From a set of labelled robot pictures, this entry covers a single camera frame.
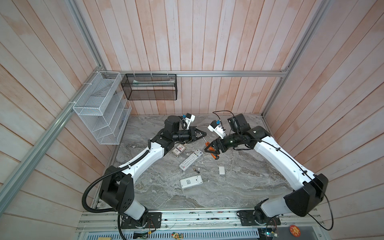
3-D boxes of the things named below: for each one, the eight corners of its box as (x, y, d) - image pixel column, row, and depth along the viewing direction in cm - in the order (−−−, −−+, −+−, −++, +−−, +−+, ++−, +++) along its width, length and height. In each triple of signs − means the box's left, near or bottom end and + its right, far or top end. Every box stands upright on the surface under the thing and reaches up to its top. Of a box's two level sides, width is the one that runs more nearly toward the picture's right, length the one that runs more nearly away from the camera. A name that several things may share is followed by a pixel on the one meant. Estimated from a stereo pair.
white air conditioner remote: (181, 189, 85) (181, 188, 84) (180, 181, 88) (179, 180, 87) (203, 183, 87) (203, 182, 86) (200, 176, 90) (201, 174, 89)
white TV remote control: (178, 166, 94) (178, 165, 92) (197, 150, 102) (197, 148, 100) (183, 171, 92) (183, 170, 90) (202, 154, 100) (202, 152, 98)
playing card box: (172, 152, 101) (171, 150, 99) (180, 144, 105) (180, 142, 103) (178, 157, 98) (177, 155, 97) (186, 149, 102) (186, 147, 101)
